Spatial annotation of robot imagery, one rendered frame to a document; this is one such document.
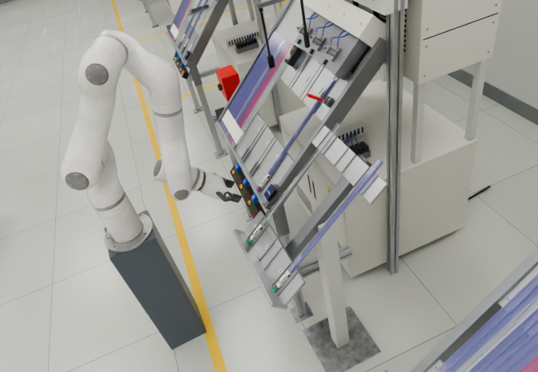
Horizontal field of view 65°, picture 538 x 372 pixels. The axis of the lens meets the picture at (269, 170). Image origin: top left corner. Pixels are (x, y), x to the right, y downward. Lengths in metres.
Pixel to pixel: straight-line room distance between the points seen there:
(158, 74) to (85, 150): 0.34
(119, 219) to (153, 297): 0.43
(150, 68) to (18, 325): 1.86
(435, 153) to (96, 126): 1.32
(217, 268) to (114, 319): 0.58
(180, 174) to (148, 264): 0.50
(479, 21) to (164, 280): 1.52
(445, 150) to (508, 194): 0.83
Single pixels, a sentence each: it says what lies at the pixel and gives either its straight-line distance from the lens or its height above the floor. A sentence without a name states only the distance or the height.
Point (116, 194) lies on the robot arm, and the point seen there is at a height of 0.92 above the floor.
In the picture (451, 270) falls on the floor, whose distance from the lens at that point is 2.27.
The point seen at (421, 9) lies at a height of 1.27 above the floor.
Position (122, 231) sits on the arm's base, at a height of 0.77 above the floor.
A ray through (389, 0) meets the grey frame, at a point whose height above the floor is 1.35.
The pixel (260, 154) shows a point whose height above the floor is 0.78.
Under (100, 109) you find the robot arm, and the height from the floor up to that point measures 1.26.
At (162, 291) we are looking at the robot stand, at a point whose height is 0.41.
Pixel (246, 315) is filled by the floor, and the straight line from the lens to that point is 2.17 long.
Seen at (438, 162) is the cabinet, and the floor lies 0.58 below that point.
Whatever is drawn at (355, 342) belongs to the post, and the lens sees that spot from 2.02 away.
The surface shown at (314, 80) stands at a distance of 1.61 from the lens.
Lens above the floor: 1.81
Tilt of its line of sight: 39 degrees down
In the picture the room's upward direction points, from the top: 13 degrees counter-clockwise
